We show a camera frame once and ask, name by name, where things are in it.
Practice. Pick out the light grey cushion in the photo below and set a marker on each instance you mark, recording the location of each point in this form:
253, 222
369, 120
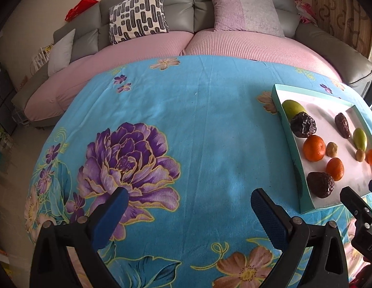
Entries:
61, 52

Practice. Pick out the dark cabinet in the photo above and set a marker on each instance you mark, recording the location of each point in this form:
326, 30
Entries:
3, 96

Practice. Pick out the black and white patterned cushion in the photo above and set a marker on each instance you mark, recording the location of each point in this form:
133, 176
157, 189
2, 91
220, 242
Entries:
138, 15

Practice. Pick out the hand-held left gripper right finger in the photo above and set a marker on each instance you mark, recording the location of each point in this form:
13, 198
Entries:
270, 216

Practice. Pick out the grey leather sofa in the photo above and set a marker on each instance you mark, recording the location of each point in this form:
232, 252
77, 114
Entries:
180, 12

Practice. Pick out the small mandarin orange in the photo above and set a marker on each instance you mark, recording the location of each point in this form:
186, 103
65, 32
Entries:
335, 169

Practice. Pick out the pink and grey cushion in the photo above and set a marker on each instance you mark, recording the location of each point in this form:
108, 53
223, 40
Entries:
246, 10

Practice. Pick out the pink floral cloth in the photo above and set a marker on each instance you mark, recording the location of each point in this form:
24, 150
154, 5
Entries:
306, 10

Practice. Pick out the large mandarin orange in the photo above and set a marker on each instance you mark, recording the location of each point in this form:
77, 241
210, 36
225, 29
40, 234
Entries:
314, 148

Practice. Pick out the large green mango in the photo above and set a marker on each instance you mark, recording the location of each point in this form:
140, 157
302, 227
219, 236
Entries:
360, 138

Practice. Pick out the shallow teal cardboard box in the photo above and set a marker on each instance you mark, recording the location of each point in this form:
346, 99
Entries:
324, 105

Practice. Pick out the pink ribbed sofa cover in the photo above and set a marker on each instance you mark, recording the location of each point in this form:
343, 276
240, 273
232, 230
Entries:
252, 45
114, 60

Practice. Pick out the red plastic bag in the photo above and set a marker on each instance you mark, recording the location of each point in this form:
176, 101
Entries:
79, 7

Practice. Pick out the small green jujube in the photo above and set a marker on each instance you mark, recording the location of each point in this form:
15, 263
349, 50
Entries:
292, 107

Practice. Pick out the blue floral blanket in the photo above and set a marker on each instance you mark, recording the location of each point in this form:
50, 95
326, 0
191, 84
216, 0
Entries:
210, 120

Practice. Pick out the round dark dried date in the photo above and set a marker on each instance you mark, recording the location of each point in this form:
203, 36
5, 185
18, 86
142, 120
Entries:
320, 184

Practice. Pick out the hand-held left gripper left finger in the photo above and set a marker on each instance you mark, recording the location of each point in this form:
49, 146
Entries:
111, 216

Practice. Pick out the wrinkled dark red date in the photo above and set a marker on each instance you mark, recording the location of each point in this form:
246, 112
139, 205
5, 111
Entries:
342, 125
303, 125

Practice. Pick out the beige patterned curtain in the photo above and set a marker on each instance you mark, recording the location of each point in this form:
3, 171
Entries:
339, 9

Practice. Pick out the white rack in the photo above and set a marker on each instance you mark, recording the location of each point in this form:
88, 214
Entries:
40, 60

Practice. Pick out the brown longan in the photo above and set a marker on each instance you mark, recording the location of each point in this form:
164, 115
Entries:
360, 155
331, 149

